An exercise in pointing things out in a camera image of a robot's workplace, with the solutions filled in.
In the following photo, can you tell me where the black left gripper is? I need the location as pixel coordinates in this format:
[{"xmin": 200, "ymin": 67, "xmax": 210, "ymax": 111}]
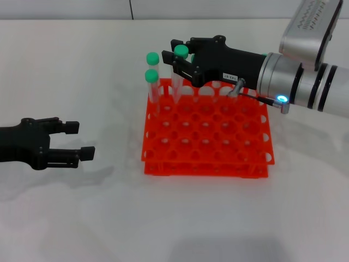
[{"xmin": 0, "ymin": 117, "xmax": 96, "ymax": 171}]

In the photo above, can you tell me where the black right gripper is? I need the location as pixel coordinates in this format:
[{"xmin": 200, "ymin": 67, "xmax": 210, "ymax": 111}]
[{"xmin": 161, "ymin": 34, "xmax": 269, "ymax": 92}]

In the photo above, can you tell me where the orange test tube rack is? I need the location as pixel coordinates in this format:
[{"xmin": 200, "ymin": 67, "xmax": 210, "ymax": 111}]
[{"xmin": 141, "ymin": 78, "xmax": 275, "ymax": 177}]

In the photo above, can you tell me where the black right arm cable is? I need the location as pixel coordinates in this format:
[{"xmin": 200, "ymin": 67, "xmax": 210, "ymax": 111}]
[{"xmin": 227, "ymin": 78, "xmax": 290, "ymax": 114}]

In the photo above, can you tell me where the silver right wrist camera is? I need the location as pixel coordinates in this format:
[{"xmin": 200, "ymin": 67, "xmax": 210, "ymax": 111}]
[{"xmin": 278, "ymin": 0, "xmax": 344, "ymax": 72}]

